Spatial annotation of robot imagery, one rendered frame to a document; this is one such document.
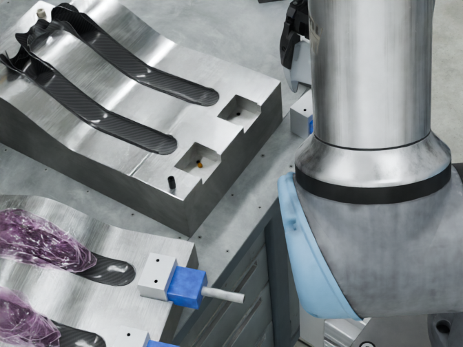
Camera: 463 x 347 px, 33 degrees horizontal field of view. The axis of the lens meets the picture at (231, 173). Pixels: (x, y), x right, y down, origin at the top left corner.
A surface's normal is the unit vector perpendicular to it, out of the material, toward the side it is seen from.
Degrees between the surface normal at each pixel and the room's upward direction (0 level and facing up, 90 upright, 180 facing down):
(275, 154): 0
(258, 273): 90
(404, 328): 0
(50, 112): 28
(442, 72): 0
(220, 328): 90
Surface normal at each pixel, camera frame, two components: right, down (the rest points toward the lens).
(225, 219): -0.08, -0.63
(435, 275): -0.02, 0.35
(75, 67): 0.32, -0.39
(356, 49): -0.41, 0.38
